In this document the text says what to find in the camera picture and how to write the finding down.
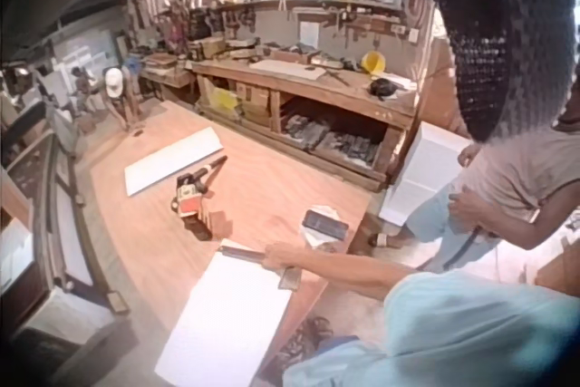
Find small wooden block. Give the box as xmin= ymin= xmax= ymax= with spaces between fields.
xmin=204 ymin=208 xmax=235 ymax=241

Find large white board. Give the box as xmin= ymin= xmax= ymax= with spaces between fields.
xmin=153 ymin=250 xmax=295 ymax=387

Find large plywood sheet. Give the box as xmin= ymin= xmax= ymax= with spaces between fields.
xmin=74 ymin=97 xmax=375 ymax=382

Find white paper sheet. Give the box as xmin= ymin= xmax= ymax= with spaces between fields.
xmin=300 ymin=204 xmax=353 ymax=256

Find wall rack of tools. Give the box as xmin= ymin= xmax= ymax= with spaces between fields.
xmin=126 ymin=0 xmax=439 ymax=51

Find metal try square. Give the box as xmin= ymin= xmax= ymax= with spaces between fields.
xmin=217 ymin=244 xmax=300 ymax=293

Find narrow white board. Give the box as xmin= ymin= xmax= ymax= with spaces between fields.
xmin=123 ymin=127 xmax=226 ymax=198

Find person's legs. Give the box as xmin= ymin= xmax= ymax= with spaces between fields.
xmin=274 ymin=314 xmax=391 ymax=387

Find cluttered wooden workbench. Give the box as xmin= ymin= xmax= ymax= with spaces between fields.
xmin=188 ymin=40 xmax=421 ymax=194

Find low cluttered side table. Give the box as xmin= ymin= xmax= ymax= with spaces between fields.
xmin=137 ymin=49 xmax=197 ymax=101

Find stack of wooden frames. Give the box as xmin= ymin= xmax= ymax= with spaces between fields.
xmin=0 ymin=60 xmax=132 ymax=320

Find black phone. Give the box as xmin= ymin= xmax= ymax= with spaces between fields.
xmin=302 ymin=208 xmax=351 ymax=241

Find person's left hand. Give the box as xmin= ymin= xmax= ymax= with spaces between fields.
xmin=262 ymin=241 xmax=301 ymax=273

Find white cabinet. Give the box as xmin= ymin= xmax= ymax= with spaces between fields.
xmin=377 ymin=121 xmax=473 ymax=227

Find black hose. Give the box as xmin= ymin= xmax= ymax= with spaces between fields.
xmin=440 ymin=222 xmax=484 ymax=271

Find orange white power tool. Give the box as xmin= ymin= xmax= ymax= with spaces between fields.
xmin=169 ymin=155 xmax=230 ymax=242

